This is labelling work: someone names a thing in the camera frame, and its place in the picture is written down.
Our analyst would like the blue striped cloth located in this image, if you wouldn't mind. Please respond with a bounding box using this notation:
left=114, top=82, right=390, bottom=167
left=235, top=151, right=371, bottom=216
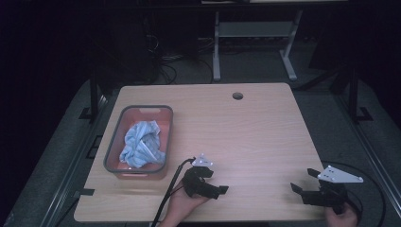
left=118, top=120, right=167, bottom=169

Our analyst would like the black table edge bracket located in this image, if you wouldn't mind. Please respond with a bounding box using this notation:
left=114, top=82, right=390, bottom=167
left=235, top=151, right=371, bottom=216
left=75, top=187, right=96, bottom=197

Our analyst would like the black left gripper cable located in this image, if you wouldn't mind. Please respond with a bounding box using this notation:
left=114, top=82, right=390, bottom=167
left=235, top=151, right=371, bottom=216
left=150, top=157, right=197, bottom=227

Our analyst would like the black metal stand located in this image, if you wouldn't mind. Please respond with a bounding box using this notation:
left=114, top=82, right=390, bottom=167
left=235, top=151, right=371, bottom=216
left=78, top=67, right=107, bottom=123
left=344, top=61, right=375, bottom=125

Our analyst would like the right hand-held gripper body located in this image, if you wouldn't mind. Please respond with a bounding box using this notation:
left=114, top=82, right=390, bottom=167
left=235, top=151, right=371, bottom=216
left=301, top=165, right=364, bottom=216

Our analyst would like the tangle of floor cables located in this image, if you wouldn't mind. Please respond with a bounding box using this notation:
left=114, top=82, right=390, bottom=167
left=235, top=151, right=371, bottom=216
left=143, top=32, right=216, bottom=85

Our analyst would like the pink basket with grey rim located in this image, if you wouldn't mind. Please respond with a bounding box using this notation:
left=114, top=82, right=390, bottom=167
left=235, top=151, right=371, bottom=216
left=103, top=104, right=174, bottom=181

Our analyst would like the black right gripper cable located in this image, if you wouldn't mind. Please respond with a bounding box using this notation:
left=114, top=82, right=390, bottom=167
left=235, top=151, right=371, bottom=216
left=321, top=160, right=388, bottom=227

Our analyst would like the person's left hand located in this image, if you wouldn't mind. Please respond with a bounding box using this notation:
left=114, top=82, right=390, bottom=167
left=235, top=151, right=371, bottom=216
left=164, top=182, right=209, bottom=223

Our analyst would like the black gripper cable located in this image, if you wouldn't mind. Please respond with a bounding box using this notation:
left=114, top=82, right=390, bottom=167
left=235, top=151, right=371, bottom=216
left=150, top=157, right=197, bottom=227
left=321, top=160, right=388, bottom=227

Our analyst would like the white metal table frame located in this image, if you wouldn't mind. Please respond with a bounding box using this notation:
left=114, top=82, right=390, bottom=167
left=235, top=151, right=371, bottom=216
left=212, top=9, right=305, bottom=82

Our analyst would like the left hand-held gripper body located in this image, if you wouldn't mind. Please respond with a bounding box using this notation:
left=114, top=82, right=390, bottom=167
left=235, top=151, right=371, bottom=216
left=182, top=153, right=214, bottom=200

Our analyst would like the person's right hand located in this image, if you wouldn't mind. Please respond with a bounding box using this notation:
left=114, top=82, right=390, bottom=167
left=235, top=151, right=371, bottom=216
left=324, top=202, right=359, bottom=227

